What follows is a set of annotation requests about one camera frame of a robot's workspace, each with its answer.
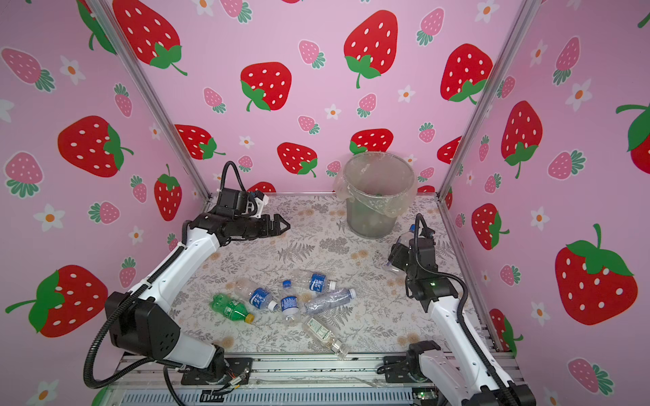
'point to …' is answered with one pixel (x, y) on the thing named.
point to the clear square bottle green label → (324, 335)
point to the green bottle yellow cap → (231, 309)
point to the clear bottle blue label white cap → (320, 283)
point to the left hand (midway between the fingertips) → (282, 227)
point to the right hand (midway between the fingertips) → (397, 249)
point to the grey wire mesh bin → (368, 222)
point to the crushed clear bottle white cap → (330, 299)
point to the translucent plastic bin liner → (380, 180)
